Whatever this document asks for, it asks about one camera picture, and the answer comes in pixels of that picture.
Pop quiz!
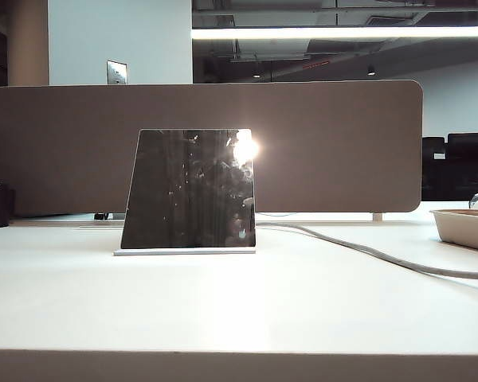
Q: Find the brown desk divider panel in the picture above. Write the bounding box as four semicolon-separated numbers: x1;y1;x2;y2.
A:
0;79;424;218

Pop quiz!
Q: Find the long ceiling light strip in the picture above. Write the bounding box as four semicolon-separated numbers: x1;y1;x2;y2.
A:
190;25;478;41

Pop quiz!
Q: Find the narrow black office chair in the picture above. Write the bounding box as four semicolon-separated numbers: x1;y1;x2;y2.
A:
421;136;449;202

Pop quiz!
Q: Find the beige paper tray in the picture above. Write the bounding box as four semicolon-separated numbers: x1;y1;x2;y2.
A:
429;209;478;253

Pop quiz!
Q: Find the ceiling air vent grille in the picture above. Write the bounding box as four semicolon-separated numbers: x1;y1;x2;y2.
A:
364;14;420;26

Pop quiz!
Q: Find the wide black office chair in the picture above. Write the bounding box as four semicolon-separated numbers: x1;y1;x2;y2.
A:
446;132;478;202

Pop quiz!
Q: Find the grey cable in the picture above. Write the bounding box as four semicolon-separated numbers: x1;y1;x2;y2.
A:
257;222;478;282

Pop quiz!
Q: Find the metal wall plate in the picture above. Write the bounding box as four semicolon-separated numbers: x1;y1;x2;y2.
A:
106;59;129;86

